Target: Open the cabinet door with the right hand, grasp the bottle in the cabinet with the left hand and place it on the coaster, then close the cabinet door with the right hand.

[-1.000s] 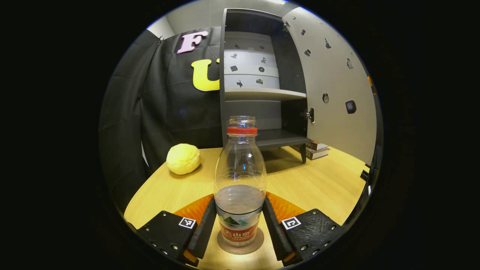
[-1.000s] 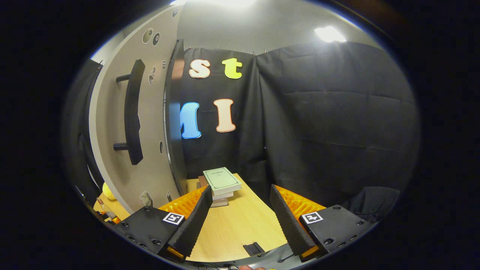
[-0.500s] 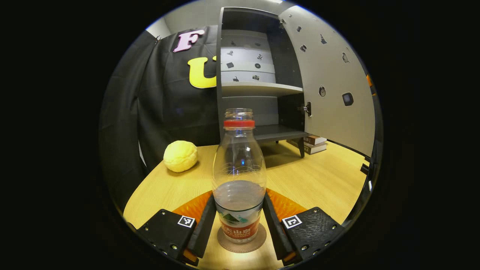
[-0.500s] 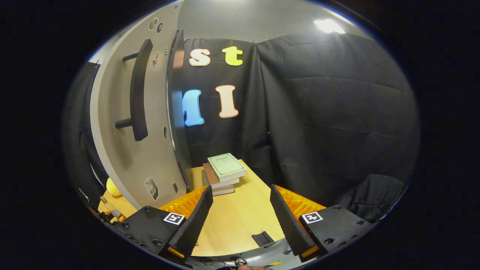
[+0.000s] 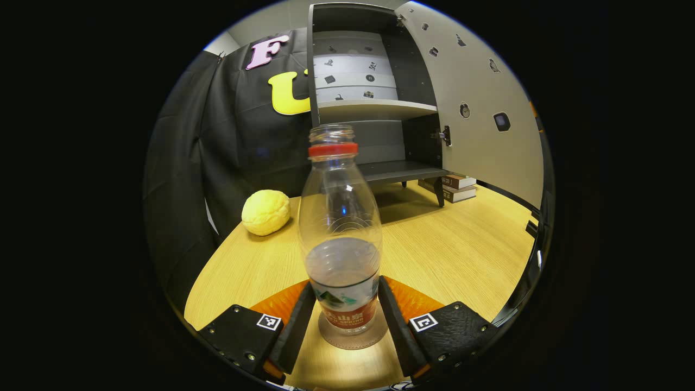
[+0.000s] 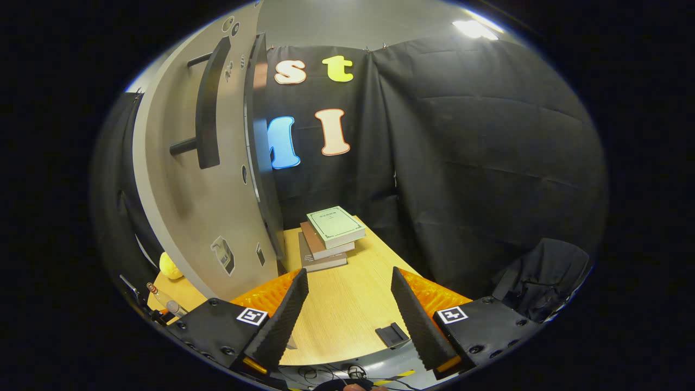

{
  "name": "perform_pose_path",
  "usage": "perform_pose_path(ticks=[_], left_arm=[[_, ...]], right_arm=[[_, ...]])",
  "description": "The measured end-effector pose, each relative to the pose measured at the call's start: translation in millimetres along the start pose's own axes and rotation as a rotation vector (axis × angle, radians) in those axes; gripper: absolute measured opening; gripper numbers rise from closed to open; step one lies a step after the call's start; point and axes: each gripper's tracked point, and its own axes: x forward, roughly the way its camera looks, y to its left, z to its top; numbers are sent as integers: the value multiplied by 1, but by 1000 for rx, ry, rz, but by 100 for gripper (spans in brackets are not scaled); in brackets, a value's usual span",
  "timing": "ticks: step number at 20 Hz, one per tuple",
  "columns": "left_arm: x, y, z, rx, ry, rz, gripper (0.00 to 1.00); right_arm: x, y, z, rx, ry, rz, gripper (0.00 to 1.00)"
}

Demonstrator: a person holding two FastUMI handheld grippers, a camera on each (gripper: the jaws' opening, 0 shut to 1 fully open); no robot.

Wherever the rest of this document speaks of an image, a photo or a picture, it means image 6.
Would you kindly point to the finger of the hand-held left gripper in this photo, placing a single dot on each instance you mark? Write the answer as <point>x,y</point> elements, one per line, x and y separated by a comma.
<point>156,316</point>

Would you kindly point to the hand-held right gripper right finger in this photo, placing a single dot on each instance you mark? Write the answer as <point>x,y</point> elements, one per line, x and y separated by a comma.
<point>421,331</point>

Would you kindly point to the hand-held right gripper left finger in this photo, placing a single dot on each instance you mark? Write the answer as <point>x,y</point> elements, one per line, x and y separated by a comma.
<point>279,326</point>

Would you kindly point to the clear plastic bottle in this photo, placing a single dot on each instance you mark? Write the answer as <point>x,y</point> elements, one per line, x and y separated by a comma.
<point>163,298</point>

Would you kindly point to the grey cabinet door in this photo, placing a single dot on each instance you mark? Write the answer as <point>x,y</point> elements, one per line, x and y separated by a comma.
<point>179,217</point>

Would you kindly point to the dark grey cabinet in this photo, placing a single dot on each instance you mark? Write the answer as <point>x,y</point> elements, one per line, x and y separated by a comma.
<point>266,179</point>

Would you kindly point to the small black plastic holder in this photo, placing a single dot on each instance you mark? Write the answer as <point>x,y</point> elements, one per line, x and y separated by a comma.
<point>392,335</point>

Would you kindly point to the yellow black hazard tape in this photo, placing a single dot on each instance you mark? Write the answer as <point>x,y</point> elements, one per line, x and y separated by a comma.
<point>399,376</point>

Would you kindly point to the yellow plush toy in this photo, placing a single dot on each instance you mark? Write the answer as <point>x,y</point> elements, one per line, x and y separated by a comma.
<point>169,267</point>

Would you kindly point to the green book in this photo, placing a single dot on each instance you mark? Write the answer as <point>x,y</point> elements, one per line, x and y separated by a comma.
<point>334,225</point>

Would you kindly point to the black fabric bundle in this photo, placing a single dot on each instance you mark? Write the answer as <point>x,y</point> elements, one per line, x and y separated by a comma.
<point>543,277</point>

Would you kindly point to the black backdrop cloth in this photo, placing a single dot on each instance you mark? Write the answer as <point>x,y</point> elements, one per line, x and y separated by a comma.
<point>488,163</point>

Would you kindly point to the narrow ceiling light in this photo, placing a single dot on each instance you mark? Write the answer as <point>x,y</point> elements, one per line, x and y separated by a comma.
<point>474,29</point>

